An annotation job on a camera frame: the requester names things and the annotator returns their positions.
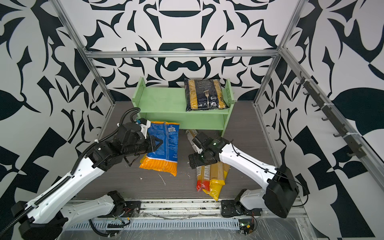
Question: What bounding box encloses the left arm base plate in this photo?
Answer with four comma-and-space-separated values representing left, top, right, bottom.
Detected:
99, 201, 142, 218

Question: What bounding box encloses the grey blue spaghetti pack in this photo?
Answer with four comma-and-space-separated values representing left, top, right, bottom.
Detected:
186, 130, 202, 154

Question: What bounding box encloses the wall hook rail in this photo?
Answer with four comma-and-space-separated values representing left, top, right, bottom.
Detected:
297, 72, 367, 159

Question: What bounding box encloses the white cable duct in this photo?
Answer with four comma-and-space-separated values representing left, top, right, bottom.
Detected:
64, 218, 241, 231

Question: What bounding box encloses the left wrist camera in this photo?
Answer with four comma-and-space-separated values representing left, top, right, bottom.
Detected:
137, 118, 151, 139

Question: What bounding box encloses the yellow Pastatime spaghetti bag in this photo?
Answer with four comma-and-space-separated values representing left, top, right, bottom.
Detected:
203, 162, 230, 201

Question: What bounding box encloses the green two-tier shelf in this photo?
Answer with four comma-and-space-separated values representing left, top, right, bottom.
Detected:
132, 78, 235, 137

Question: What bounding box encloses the aluminium frame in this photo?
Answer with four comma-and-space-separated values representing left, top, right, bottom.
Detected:
51, 1, 384, 188

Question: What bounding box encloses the black penne pasta bag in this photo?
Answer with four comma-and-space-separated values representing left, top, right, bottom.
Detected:
184, 79, 228, 112

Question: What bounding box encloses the blue orange pasta bag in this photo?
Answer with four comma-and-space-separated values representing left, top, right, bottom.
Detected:
140, 122, 180, 177

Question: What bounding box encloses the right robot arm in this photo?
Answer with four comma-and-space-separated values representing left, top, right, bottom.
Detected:
189, 133, 300, 219

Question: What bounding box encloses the small electronics board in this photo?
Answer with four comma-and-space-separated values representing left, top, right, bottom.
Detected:
239, 218, 258, 235

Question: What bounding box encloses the red spaghetti pack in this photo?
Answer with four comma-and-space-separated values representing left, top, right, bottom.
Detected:
196, 166, 211, 192

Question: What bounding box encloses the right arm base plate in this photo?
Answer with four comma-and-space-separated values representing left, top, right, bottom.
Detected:
221, 200, 263, 218

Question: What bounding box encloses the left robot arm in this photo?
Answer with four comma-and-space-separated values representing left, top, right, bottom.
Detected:
1, 119, 163, 240

